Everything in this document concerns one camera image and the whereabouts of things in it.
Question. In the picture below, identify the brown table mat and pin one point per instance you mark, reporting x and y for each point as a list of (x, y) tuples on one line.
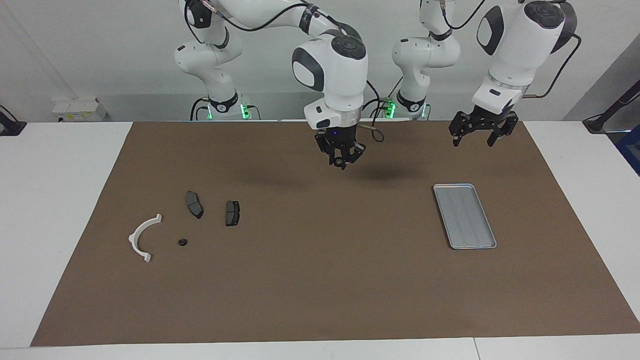
[(325, 280)]

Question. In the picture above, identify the white semicircular bracket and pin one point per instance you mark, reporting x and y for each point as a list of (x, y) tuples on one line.
[(133, 241)]

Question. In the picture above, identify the short dark brake pad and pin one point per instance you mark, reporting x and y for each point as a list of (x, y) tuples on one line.
[(232, 214)]

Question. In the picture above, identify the black clamp stand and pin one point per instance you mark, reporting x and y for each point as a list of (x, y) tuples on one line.
[(11, 127)]

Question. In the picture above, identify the blue object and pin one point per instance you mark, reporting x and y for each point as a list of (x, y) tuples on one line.
[(631, 150)]

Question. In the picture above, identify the long dark brake pad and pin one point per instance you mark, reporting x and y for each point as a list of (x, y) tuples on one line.
[(194, 204)]

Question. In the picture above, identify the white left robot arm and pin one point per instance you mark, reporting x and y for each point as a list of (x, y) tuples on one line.
[(515, 45)]

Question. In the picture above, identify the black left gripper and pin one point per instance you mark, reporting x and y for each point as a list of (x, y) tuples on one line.
[(482, 120)]

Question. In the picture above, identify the black angled stand pole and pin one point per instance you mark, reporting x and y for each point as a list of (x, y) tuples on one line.
[(600, 122)]

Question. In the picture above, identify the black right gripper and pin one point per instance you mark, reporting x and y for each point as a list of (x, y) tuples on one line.
[(337, 140)]

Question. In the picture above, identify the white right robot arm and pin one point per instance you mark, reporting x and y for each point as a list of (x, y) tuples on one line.
[(340, 75)]

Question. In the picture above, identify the white wall socket box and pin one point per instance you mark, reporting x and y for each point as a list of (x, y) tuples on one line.
[(80, 109)]

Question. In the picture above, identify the silver metal tray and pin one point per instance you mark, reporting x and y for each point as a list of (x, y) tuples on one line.
[(465, 215)]

